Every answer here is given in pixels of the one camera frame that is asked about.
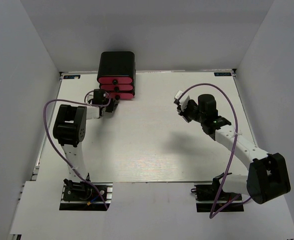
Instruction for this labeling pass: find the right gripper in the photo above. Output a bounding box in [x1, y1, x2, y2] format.
[178, 100, 206, 124]

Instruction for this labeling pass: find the pink bottom drawer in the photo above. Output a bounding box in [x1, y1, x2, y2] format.
[107, 92, 134, 100]

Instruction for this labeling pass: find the pink drawer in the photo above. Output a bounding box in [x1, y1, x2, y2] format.
[107, 92, 134, 100]
[100, 84, 134, 93]
[98, 76, 133, 85]

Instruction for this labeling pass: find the pink top drawer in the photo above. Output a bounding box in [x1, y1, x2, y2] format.
[98, 76, 133, 85]

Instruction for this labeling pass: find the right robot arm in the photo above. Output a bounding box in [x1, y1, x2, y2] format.
[174, 91, 291, 204]

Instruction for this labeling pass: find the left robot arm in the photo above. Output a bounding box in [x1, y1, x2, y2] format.
[53, 89, 120, 200]

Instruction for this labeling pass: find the black drawer cabinet shell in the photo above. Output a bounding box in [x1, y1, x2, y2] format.
[97, 51, 136, 96]

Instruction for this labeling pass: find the left blue table sticker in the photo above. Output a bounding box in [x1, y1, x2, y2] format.
[63, 74, 81, 80]

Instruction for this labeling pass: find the blue table sticker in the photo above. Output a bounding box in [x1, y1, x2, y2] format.
[214, 72, 232, 77]
[63, 74, 81, 80]

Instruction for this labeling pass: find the right blue table sticker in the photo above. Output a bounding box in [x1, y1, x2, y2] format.
[214, 72, 232, 77]

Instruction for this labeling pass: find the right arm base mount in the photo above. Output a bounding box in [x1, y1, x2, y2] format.
[191, 172, 245, 213]

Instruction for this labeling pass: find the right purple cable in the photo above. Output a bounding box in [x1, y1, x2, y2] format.
[176, 83, 251, 220]

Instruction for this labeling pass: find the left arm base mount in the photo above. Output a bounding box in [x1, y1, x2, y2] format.
[59, 179, 113, 211]

